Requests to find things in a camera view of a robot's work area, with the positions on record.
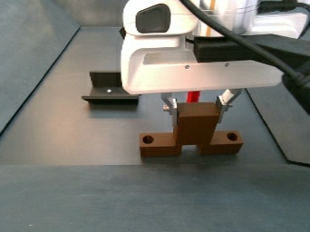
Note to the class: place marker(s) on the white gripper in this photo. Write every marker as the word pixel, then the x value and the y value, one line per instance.
pixel 160 65

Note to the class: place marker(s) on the brown T-shaped block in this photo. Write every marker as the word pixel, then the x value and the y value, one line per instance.
pixel 198 118

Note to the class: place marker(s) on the red hexagonal peg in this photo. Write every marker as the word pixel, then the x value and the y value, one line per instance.
pixel 194 96

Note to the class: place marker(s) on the black angle bracket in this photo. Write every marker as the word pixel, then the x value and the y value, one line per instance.
pixel 108 89

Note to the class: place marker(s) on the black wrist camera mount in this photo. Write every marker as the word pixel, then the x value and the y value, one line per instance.
pixel 280 51

